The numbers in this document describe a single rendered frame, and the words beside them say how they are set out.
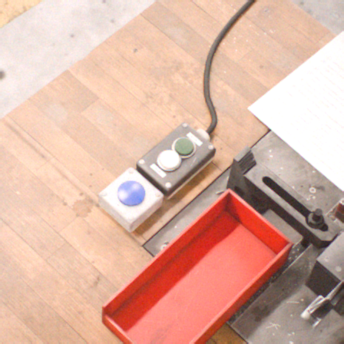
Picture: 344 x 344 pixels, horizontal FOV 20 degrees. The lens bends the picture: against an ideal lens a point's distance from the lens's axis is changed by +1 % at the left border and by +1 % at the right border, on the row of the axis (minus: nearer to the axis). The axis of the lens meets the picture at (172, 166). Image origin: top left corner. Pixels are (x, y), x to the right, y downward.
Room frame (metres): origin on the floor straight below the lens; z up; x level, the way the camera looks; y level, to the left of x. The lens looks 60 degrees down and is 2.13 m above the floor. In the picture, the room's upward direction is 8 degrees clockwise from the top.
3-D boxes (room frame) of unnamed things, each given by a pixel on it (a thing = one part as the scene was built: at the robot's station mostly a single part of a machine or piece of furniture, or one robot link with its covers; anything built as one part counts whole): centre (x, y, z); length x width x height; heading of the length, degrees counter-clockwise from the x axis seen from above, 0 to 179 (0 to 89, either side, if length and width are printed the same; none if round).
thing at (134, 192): (0.65, 0.05, 0.93); 0.04 x 0.04 x 0.02
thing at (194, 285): (0.53, -0.06, 0.93); 0.25 x 0.12 x 0.06; 143
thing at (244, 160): (0.69, -0.12, 0.95); 0.06 x 0.03 x 0.09; 53
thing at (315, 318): (0.51, -0.22, 0.98); 0.07 x 0.02 x 0.01; 143
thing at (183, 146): (0.74, -0.01, 0.93); 0.03 x 0.03 x 0.02
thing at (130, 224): (0.65, 0.05, 0.90); 0.07 x 0.07 x 0.06; 53
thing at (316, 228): (0.65, -0.17, 0.95); 0.15 x 0.03 x 0.10; 53
